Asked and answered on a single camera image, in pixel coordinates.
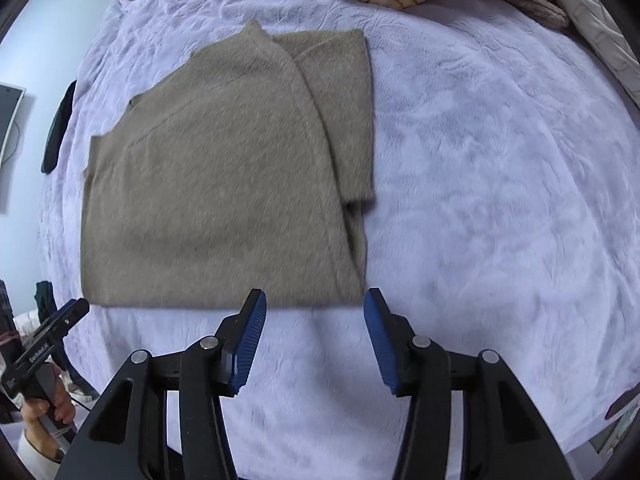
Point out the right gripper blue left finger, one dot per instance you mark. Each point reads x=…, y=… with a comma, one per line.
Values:
x=214, y=367

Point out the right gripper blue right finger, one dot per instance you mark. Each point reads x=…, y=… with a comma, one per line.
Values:
x=417, y=367

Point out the black phone at bed edge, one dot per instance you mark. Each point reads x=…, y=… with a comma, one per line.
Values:
x=625, y=399

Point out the dark green hanging garment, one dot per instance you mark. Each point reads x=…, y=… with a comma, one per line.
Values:
x=45, y=302

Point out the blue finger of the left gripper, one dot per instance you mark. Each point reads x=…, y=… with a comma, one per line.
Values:
x=59, y=325

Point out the wall mounted monitor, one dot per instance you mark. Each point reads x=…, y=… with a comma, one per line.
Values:
x=10, y=100

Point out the dark folded cloth on bed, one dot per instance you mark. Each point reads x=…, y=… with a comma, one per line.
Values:
x=57, y=130

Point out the lavender textured bedspread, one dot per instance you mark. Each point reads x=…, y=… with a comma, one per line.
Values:
x=506, y=216

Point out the white round pleated pillow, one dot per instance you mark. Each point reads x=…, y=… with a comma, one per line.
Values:
x=599, y=29

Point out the brown knit sweater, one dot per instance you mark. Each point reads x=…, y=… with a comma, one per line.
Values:
x=248, y=167

